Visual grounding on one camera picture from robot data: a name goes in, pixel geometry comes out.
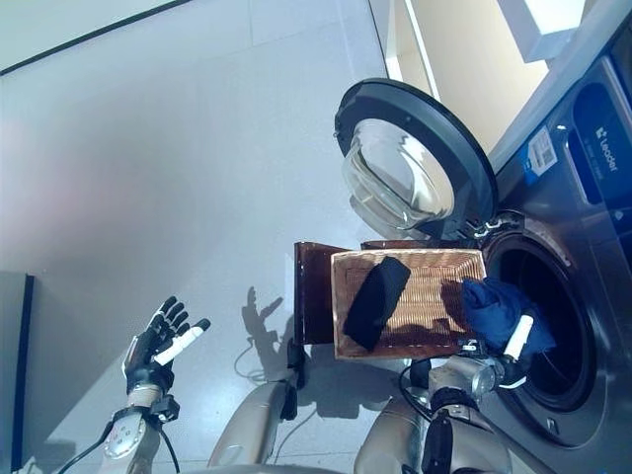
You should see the glossy brown stool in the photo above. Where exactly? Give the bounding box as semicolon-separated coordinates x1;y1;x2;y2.
292;238;445;348

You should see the grey cabinet black edge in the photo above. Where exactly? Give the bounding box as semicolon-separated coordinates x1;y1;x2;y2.
0;271;37;471

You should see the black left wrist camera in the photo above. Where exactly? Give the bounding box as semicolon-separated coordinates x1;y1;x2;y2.
150;394;182;425

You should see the dark grey washing machine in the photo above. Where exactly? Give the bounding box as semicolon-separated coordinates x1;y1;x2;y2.
471;0;632;474

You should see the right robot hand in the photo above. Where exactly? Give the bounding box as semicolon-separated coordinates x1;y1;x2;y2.
493;310;538;392

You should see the blue energy label sticker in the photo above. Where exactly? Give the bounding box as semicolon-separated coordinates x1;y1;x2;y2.
523;124;560;188

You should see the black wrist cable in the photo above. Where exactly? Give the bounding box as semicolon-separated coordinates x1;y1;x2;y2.
398;362;435;411
58;419;182;474

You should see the black garment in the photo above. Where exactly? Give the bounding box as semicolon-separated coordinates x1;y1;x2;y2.
342;256;413;354

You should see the right robot leg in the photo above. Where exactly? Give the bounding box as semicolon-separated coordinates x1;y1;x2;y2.
352;358;434;474

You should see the rectangular wicker laundry basket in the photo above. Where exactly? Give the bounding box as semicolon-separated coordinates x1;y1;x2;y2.
330;248;491;361

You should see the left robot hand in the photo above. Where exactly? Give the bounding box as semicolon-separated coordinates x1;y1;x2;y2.
121;295;212;394

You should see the white floor cable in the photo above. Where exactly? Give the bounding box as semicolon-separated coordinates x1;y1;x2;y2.
233;339;317;460

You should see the white counter cabinet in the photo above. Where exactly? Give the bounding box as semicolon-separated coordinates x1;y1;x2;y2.
367;0;593;158

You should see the grey robot torso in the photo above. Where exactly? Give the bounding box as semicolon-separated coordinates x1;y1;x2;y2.
206;463;359;474

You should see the blue garment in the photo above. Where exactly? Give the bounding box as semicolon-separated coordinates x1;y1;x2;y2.
460;276;558;357

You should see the round glass washer door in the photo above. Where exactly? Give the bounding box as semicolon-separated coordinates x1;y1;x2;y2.
332;77;500;242

